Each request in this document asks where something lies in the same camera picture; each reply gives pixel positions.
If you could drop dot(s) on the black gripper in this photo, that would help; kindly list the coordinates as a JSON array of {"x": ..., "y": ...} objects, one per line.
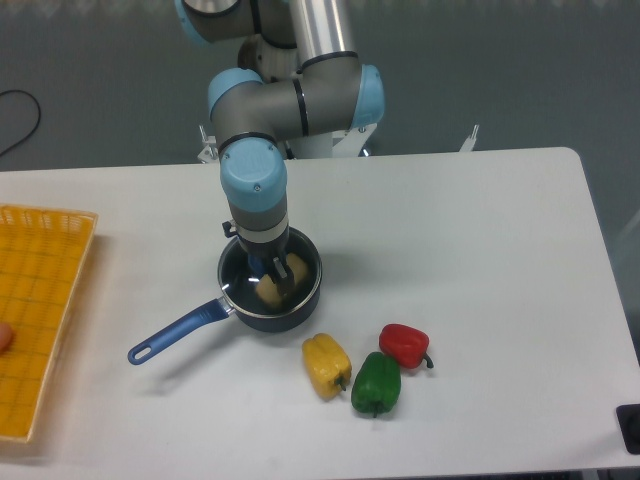
[{"x": 266, "y": 245}]

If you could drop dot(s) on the glass pot lid blue knob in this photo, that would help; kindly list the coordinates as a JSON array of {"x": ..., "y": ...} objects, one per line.
[{"x": 239, "y": 284}]

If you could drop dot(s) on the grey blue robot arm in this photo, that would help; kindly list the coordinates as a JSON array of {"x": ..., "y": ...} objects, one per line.
[{"x": 328, "y": 89}]

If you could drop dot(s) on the beige bread loaf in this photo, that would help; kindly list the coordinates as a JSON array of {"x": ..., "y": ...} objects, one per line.
[{"x": 267, "y": 291}]

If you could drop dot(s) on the yellow bell pepper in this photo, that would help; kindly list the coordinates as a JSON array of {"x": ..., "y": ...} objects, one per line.
[{"x": 327, "y": 365}]

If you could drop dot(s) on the red bell pepper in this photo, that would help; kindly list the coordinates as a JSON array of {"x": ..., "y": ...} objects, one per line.
[{"x": 407, "y": 345}]

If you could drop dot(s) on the green bell pepper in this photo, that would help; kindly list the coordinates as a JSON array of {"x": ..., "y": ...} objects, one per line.
[{"x": 377, "y": 386}]

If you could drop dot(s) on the yellow plastic basket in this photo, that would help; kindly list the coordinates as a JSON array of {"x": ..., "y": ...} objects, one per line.
[{"x": 43, "y": 252}]

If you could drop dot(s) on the black device at table edge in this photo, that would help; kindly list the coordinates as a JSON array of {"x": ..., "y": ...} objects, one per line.
[{"x": 629, "y": 421}]

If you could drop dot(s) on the dark saucepan blue handle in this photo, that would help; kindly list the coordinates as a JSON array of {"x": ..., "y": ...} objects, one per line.
[{"x": 210, "y": 312}]

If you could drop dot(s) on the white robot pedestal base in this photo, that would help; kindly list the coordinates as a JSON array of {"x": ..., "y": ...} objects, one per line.
[{"x": 341, "y": 144}]

